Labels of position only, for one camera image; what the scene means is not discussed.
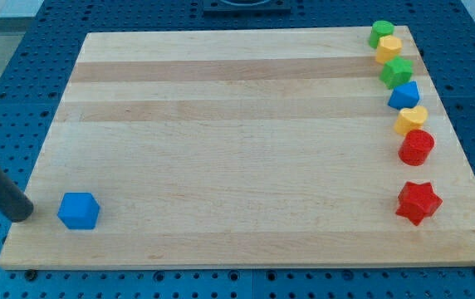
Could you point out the blue pentagon block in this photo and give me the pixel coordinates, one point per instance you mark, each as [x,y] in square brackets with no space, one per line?
[404,96]

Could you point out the blue cube block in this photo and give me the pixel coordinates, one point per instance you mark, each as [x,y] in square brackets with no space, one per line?
[79,211]

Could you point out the red cylinder block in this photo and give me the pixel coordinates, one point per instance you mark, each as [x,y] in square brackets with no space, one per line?
[416,147]

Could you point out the yellow heart block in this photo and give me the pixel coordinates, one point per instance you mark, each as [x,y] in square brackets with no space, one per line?
[410,119]

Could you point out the wooden board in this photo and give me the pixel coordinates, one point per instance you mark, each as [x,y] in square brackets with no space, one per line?
[240,149]

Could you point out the red star block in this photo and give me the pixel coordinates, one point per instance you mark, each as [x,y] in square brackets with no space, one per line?
[417,202]

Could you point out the green star block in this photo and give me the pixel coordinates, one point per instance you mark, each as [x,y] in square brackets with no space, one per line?
[396,72]

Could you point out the yellow hexagon block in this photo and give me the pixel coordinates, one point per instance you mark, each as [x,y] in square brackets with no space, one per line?
[388,48]

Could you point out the green cylinder block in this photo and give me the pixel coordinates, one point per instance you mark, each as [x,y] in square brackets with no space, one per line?
[380,28]

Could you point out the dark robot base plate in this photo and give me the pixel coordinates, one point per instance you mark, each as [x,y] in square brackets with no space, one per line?
[245,6]

